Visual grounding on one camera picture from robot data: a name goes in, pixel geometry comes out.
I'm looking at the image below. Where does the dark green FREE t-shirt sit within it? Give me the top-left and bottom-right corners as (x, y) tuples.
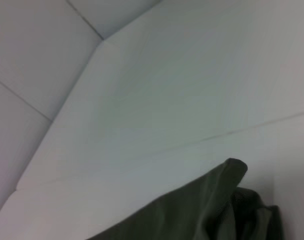
(85, 157), (287, 240)

